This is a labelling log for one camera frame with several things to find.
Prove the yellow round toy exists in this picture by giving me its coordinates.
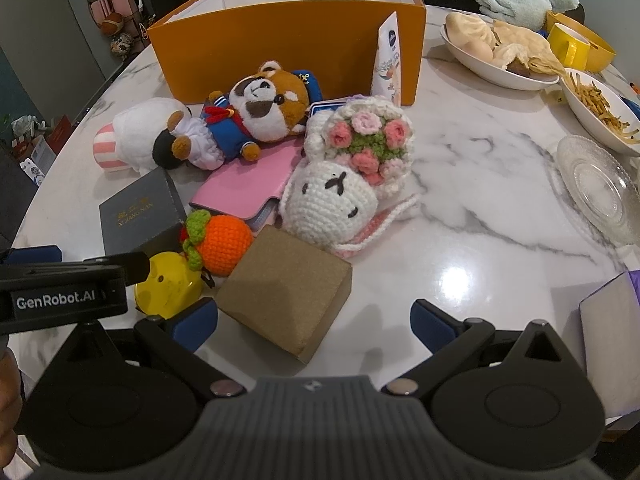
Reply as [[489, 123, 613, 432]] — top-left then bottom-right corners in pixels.
[[134, 252, 204, 318]]

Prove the orange crochet fruit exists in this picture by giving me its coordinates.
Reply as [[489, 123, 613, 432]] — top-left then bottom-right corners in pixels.
[[182, 209, 254, 278]]

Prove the dark grey gift box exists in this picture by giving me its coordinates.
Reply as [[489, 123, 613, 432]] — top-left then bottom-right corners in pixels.
[[99, 168, 186, 257]]

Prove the brown cardboard box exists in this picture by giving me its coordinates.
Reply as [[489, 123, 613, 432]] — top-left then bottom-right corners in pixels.
[[216, 226, 352, 364]]

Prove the white plush with striped foot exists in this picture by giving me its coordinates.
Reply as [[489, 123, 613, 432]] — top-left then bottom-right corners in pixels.
[[92, 98, 191, 176]]

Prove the pink wallet case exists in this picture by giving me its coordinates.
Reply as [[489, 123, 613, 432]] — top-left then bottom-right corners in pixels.
[[190, 138, 304, 233]]

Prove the crochet bunny with flowers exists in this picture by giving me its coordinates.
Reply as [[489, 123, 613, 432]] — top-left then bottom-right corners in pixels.
[[279, 96, 419, 257]]

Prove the red panda sailor plush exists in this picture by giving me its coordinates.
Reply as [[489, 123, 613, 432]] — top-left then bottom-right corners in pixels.
[[153, 61, 322, 171]]

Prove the photo card box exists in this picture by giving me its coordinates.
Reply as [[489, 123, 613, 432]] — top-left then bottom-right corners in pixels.
[[307, 98, 349, 117]]

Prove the person left hand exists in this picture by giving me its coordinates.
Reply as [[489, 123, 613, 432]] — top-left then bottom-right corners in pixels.
[[0, 348, 23, 469]]

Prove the clear glass plate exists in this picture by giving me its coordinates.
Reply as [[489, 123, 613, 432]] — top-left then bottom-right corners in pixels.
[[554, 136, 639, 245]]

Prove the Vaseline lotion tube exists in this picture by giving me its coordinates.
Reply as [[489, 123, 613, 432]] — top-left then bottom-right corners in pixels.
[[371, 12, 401, 106]]

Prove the white bowl with fries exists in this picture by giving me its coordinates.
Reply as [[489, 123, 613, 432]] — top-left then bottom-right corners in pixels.
[[560, 68, 639, 158]]

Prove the white bowl with buns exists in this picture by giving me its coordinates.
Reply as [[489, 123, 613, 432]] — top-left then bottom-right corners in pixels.
[[440, 11, 565, 91]]

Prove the yellow mug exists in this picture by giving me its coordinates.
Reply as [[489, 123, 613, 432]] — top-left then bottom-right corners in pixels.
[[548, 23, 591, 70]]

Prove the yellow bowl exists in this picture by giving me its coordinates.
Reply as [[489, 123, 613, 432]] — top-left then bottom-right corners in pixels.
[[543, 8, 618, 74]]

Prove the orange storage box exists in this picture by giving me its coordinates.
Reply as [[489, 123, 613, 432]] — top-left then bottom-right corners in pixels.
[[149, 0, 427, 106]]

